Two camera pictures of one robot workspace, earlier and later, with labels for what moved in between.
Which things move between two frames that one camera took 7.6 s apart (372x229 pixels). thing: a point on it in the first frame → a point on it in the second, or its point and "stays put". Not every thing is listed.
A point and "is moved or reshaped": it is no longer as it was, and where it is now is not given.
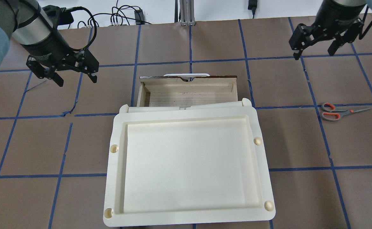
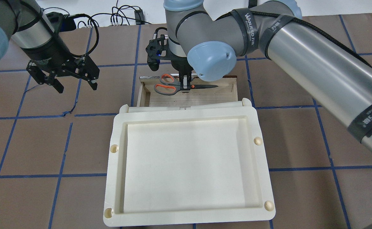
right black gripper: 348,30 → 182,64
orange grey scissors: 333,114 is moved or reshaped
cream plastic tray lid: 204,164 stays put
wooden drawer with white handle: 179,90 stays put
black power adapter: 138,15 stays put
